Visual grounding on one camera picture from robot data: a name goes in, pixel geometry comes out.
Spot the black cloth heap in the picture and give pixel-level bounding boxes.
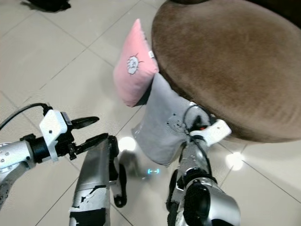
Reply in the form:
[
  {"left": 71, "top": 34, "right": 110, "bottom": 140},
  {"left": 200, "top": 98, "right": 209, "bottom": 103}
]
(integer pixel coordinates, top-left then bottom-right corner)
[{"left": 24, "top": 0, "right": 72, "bottom": 12}]

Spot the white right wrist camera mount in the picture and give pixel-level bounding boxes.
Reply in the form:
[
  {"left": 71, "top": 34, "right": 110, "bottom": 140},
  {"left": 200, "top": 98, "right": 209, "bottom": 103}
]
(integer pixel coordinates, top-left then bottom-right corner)
[{"left": 192, "top": 119, "right": 234, "bottom": 146}]

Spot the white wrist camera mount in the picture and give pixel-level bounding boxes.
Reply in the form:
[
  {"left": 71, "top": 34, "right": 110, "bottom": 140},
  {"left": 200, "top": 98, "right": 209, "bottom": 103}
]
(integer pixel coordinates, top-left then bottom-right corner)
[
  {"left": 192, "top": 119, "right": 234, "bottom": 146},
  {"left": 39, "top": 109, "right": 74, "bottom": 150}
]

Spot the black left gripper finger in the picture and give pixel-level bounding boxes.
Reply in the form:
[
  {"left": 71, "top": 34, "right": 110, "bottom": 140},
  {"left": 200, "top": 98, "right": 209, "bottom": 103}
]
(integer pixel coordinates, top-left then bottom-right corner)
[
  {"left": 74, "top": 133, "right": 110, "bottom": 155},
  {"left": 71, "top": 116, "right": 100, "bottom": 129}
]

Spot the grey bear print pillow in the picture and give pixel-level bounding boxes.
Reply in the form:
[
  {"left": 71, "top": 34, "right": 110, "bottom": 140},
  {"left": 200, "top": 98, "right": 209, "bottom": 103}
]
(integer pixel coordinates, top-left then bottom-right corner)
[{"left": 132, "top": 74, "right": 204, "bottom": 166}]

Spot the brown round fabric sofa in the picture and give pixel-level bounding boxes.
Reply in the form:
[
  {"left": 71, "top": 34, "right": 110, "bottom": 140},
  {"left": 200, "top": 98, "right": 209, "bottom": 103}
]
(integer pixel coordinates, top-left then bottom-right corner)
[{"left": 151, "top": 0, "right": 301, "bottom": 144}]

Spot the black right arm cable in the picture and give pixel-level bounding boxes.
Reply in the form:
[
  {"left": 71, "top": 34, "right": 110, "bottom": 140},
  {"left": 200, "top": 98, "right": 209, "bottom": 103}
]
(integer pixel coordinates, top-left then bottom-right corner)
[{"left": 182, "top": 104, "right": 213, "bottom": 165}]

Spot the pink cartoon print pillow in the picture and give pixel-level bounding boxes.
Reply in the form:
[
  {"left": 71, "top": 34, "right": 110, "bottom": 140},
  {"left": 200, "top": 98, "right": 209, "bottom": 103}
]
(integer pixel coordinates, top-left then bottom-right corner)
[{"left": 113, "top": 19, "right": 159, "bottom": 107}]

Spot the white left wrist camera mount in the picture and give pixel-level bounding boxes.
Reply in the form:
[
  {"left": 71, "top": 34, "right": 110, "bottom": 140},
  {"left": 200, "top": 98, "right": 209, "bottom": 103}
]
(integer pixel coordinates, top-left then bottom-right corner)
[{"left": 39, "top": 109, "right": 74, "bottom": 150}]

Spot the black right robot leg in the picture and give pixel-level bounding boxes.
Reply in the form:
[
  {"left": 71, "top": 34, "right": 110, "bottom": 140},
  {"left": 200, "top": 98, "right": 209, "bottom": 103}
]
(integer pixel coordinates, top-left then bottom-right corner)
[{"left": 166, "top": 169, "right": 185, "bottom": 226}]

